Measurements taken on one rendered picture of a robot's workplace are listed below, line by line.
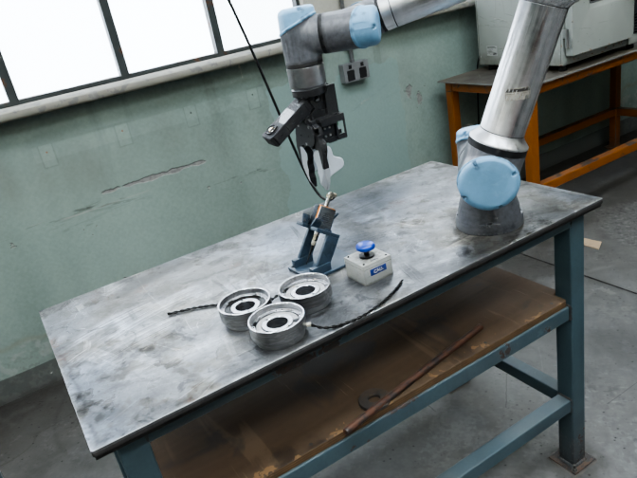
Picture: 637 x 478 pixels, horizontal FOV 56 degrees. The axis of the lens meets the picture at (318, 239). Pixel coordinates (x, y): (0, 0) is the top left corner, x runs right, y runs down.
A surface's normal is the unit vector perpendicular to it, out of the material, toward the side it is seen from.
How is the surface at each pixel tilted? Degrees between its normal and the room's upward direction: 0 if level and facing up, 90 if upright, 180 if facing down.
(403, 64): 90
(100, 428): 0
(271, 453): 0
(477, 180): 97
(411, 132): 90
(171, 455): 0
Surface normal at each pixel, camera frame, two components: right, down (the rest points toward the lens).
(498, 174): -0.23, 0.53
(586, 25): 0.51, 0.25
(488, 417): -0.18, -0.90
